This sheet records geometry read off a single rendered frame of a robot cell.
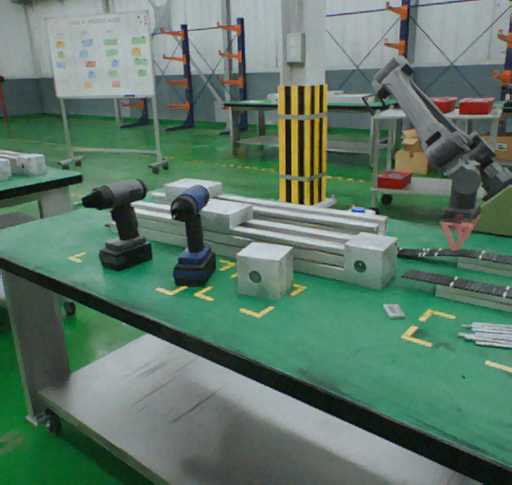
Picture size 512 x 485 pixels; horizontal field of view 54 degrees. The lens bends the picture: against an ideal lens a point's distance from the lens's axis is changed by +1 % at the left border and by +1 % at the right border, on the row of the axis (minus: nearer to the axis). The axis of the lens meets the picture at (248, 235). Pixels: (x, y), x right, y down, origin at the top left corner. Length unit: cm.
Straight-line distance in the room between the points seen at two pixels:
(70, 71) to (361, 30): 508
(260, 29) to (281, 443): 994
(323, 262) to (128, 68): 583
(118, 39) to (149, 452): 584
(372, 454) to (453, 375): 72
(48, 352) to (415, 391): 138
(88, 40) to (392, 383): 661
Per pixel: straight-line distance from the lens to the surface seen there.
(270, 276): 109
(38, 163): 280
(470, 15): 912
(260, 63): 1100
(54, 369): 198
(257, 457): 156
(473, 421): 82
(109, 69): 700
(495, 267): 133
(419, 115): 136
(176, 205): 111
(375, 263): 115
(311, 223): 143
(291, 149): 461
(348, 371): 88
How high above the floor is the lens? 126
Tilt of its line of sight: 18 degrees down
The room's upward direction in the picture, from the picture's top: 2 degrees counter-clockwise
